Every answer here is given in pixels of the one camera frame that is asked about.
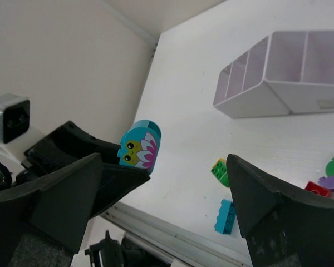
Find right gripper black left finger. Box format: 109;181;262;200
0;153;102;266

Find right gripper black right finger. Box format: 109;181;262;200
226;154;334;266

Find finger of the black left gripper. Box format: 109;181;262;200
23;120;151;218

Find teal frog flower lego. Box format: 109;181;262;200
117;120;162;175

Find small red lego brick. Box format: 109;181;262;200
305;181;331;197

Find teal rectangular lego brick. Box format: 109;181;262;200
214;199;236;235

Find green curved lego brick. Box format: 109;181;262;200
211;162;229;187

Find light tan lego under green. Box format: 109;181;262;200
217;158;226;165

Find white divided organizer bin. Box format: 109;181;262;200
213;30;334;118

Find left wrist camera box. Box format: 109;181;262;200
0;93;30;144

